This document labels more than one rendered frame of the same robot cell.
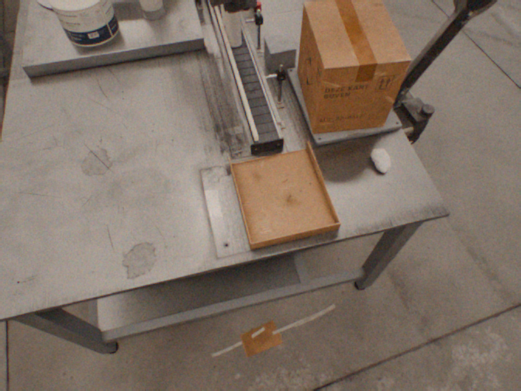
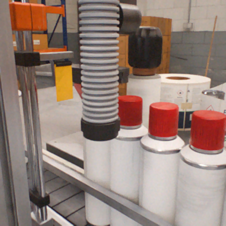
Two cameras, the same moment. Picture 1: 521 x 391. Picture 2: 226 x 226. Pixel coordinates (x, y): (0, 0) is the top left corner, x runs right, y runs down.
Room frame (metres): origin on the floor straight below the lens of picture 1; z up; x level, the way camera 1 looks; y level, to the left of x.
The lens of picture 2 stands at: (1.92, -0.01, 1.16)
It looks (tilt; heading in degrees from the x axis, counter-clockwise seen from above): 17 degrees down; 146
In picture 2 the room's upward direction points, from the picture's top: straight up
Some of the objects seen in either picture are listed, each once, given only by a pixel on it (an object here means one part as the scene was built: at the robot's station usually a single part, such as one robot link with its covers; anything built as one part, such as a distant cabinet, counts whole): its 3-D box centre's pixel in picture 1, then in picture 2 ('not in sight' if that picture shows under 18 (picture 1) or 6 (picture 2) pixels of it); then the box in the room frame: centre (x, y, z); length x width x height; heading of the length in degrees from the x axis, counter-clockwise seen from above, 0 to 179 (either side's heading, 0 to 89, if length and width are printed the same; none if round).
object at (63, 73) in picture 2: not in sight; (64, 80); (1.55, 0.15, 1.09); 0.03 x 0.01 x 0.06; 103
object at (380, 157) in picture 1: (380, 160); not in sight; (0.69, -0.38, 0.85); 0.08 x 0.07 x 0.04; 159
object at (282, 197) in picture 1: (281, 192); not in sight; (0.57, -0.06, 0.85); 0.30 x 0.26 x 0.04; 13
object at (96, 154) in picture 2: not in sight; (100, 159); (1.60, 0.17, 0.98); 0.05 x 0.05 x 0.20
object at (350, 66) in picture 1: (345, 67); not in sight; (0.96, -0.28, 0.99); 0.30 x 0.24 x 0.27; 7
